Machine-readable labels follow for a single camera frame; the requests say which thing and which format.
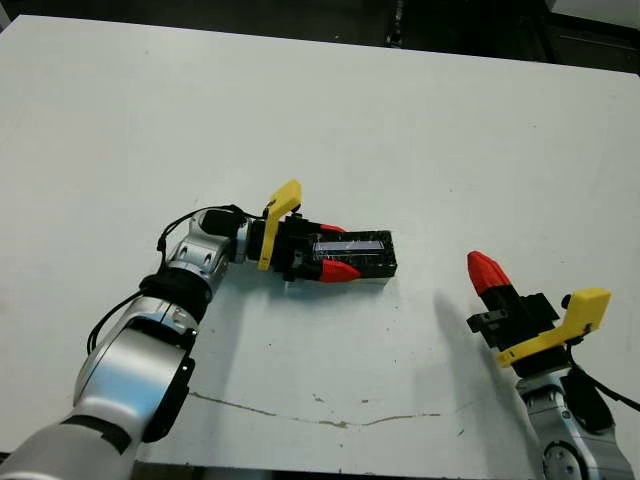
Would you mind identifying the glossy black box lid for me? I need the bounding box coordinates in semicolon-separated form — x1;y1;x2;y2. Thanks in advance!
311;229;400;280

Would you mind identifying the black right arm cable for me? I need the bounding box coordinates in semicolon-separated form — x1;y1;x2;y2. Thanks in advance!
568;343;640;410

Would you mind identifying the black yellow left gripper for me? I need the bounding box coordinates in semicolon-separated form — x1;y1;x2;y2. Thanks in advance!
247;178;362;285

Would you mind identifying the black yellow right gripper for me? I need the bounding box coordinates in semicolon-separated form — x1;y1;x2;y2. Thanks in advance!
466;251;613;379

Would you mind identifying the black box base white insert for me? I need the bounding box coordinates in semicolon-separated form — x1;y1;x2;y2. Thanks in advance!
348;273;397;288

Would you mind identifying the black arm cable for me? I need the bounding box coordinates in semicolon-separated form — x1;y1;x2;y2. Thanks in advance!
568;343;640;410
86;203;262;357

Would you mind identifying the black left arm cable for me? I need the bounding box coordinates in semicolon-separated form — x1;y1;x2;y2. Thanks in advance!
86;203;262;357

